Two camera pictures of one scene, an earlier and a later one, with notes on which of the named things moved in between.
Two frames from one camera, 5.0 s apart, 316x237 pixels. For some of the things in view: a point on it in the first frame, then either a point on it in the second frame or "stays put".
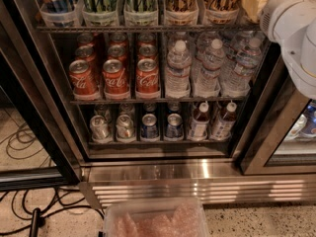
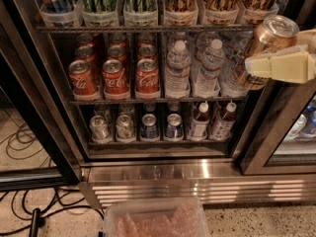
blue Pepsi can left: (149, 128) stays put
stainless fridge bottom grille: (213, 183) stays put
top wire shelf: (149, 28) stays put
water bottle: (244, 67) → (237, 45)
